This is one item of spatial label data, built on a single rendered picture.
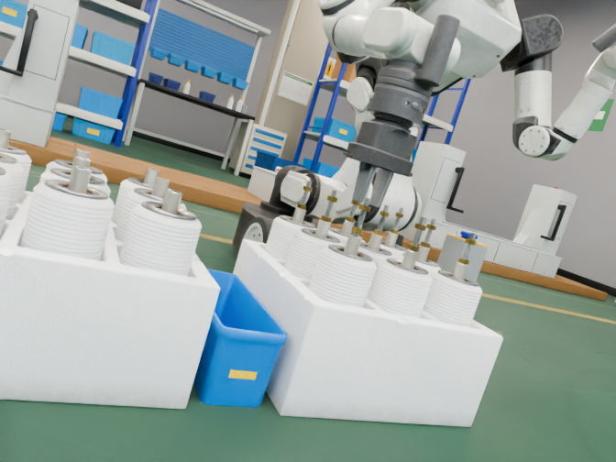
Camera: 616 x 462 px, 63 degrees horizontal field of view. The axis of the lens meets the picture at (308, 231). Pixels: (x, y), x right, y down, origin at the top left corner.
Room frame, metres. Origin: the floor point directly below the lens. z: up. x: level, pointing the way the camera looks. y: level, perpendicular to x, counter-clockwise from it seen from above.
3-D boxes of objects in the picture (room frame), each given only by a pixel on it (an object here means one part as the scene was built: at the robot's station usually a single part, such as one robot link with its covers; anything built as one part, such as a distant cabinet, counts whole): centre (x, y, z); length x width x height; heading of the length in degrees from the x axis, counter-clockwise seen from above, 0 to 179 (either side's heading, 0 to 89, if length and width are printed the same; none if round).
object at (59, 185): (0.63, 0.30, 0.25); 0.08 x 0.08 x 0.01
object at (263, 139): (6.69, 0.95, 0.35); 0.57 x 0.47 x 0.69; 28
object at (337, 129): (6.35, 0.06, 0.90); 0.50 x 0.38 x 0.21; 29
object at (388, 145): (0.81, -0.08, 0.46); 0.13 x 0.10 x 0.12; 124
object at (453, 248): (1.16, -0.36, 0.16); 0.07 x 0.07 x 0.31; 26
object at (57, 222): (0.63, 0.30, 0.16); 0.10 x 0.10 x 0.18
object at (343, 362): (0.97, -0.13, 0.09); 0.39 x 0.39 x 0.18; 26
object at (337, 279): (0.81, -0.08, 0.16); 0.10 x 0.10 x 0.18
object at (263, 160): (5.72, 0.53, 0.19); 0.50 x 0.41 x 0.37; 32
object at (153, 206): (0.68, 0.19, 0.25); 0.08 x 0.08 x 0.01
